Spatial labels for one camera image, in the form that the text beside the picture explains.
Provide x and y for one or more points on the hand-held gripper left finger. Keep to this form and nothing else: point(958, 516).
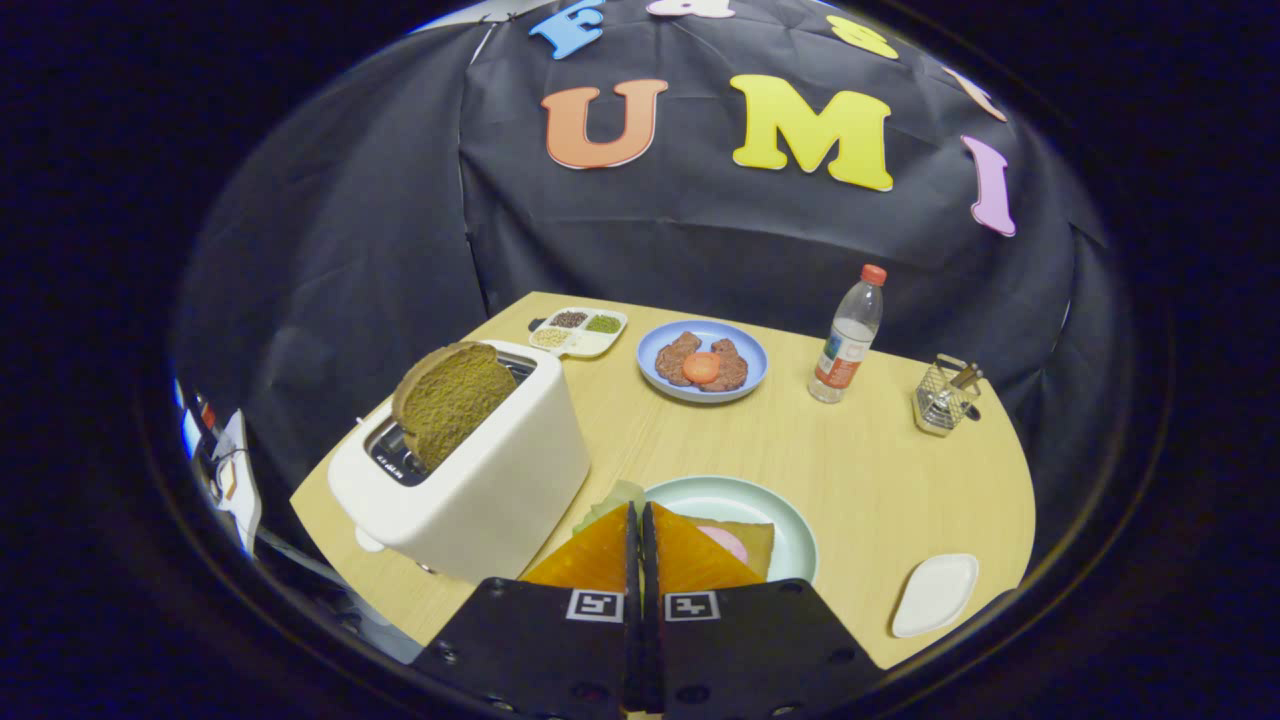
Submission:
point(530, 640)

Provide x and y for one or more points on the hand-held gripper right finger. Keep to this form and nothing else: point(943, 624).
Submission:
point(750, 640)

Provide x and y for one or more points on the green lettuce leaf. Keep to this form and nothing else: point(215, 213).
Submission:
point(605, 505)

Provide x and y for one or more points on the brown toast slice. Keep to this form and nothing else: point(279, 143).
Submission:
point(450, 400)

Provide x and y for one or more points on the bread slice on plate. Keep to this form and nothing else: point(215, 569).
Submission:
point(758, 540)

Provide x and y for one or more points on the pink ham slice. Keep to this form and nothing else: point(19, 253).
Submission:
point(728, 540)

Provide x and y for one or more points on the pale green plate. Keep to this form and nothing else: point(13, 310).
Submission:
point(730, 497)

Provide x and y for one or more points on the white toaster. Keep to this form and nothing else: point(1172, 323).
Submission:
point(500, 490)

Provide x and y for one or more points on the small white square dish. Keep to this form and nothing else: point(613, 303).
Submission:
point(935, 595)

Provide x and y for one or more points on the brown meat patty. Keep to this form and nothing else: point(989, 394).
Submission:
point(733, 367)
point(672, 357)

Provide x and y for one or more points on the red tomato slice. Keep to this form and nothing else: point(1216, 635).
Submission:
point(702, 367)

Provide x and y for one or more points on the blue plate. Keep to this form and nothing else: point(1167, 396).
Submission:
point(745, 355)

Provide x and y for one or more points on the metal mesh basket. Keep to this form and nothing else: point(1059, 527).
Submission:
point(942, 405)

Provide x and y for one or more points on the clear bottle with red cap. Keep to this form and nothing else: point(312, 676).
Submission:
point(848, 345)

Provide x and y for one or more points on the white divided seasoning tray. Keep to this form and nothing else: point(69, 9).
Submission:
point(580, 333)

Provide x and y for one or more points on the black backdrop cloth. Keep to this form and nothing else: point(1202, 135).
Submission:
point(700, 240)

